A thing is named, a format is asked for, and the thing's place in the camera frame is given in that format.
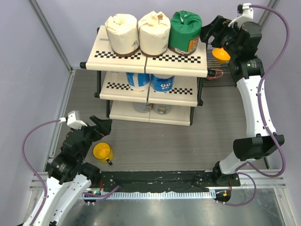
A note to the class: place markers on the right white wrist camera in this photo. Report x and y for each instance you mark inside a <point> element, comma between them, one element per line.
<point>245,14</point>

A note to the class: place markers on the blue roll front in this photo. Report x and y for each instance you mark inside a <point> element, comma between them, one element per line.
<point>162,83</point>

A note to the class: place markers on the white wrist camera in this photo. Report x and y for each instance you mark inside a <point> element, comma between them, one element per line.
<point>245,14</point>
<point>73,120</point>

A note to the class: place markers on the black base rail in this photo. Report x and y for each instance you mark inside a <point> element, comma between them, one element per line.
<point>183,181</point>

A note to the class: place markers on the pink object in rack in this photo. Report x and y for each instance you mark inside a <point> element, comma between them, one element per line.
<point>214,74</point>

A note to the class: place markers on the blue roll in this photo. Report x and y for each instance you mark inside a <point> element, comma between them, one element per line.
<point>162,83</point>
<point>138,81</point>

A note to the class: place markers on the white slotted cable duct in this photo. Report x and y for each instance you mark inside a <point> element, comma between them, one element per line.
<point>160,196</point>

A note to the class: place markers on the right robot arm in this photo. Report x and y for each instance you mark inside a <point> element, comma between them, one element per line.
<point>241,42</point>

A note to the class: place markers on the yellow bowl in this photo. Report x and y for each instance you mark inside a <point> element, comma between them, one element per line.
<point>220,55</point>

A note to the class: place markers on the cream three-tier checkered shelf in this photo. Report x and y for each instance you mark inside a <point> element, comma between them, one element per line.
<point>112,85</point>

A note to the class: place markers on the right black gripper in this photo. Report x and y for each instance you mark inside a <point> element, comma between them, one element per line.
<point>217,28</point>

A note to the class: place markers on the cream roll with brown band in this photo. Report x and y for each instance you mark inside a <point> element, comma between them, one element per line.
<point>122,33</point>

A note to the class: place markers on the grey paper roll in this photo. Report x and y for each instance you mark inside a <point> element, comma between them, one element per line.
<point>162,108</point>
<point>142,107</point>

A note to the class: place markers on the green paper roll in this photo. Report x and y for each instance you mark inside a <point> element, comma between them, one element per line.
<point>184,32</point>

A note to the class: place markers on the black wire basket rack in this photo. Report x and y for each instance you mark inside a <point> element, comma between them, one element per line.
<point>211,63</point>

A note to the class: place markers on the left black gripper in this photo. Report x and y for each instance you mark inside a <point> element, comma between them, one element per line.
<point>104,126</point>

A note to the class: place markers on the cream paper roll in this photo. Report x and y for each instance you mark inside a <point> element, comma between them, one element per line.
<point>154,29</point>

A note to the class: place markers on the yellow cup with handle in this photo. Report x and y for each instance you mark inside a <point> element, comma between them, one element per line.
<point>103,153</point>

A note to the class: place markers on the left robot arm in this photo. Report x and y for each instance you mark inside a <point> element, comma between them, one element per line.
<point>68,175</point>

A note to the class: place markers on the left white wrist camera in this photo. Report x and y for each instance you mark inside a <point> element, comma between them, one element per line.
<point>73,120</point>

